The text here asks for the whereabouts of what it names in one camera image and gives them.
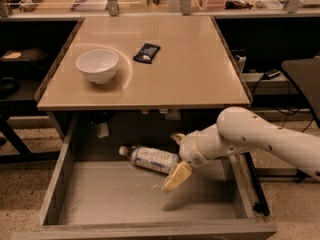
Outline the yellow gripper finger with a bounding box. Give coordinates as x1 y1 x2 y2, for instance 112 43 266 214
161 161 192 193
170 133 185 145

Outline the black bag with note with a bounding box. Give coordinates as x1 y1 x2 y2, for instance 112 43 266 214
0 48 47 63

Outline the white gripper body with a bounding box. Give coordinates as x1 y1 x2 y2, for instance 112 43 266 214
179 131 208 168

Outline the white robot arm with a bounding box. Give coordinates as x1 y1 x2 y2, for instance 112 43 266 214
162 107 320 193

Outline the black snack packet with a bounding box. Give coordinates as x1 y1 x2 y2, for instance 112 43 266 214
133 43 161 64

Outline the beige top cabinet counter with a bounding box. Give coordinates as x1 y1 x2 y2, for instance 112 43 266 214
34 15 254 142

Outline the clear blue plastic water bottle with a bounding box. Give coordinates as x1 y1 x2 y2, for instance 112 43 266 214
119 146 179 174

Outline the white ceramic bowl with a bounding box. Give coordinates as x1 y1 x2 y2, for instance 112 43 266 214
76 49 119 84

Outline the open grey drawer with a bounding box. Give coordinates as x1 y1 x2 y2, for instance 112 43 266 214
12 115 276 240

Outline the white tag under counter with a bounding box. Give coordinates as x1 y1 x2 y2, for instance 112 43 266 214
96 122 109 138

